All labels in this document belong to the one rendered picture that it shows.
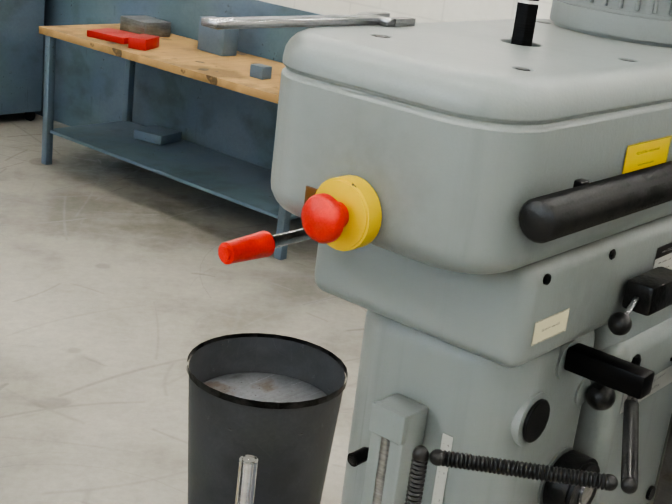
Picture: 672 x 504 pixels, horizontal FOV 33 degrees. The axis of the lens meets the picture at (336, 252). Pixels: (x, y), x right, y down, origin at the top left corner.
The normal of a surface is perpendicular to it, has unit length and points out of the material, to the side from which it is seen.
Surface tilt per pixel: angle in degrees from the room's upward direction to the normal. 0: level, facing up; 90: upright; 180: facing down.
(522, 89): 45
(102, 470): 0
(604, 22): 90
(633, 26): 90
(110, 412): 0
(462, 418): 90
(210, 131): 90
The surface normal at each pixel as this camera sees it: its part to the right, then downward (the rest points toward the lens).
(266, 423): 0.07, 0.39
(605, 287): 0.76, 0.29
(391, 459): -0.65, 0.18
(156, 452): 0.11, -0.94
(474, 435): -0.22, 0.29
